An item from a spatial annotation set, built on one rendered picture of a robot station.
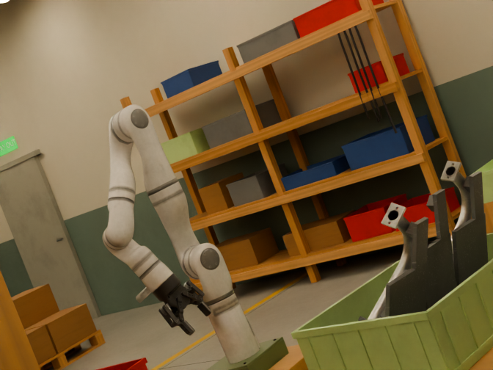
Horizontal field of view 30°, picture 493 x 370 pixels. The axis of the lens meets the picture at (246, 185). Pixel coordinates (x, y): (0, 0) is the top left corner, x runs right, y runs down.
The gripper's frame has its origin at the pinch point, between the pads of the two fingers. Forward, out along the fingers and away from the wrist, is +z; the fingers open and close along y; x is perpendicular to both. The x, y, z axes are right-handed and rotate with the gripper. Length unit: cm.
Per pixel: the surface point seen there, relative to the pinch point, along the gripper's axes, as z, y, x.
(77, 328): -28, 407, 538
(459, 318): 37, 4, -57
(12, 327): -29, -61, -24
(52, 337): -37, 375, 535
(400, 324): 29, -4, -50
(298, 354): 25.6, 15.3, -3.4
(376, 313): 24.9, 1.5, -42.8
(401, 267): 22, 11, -50
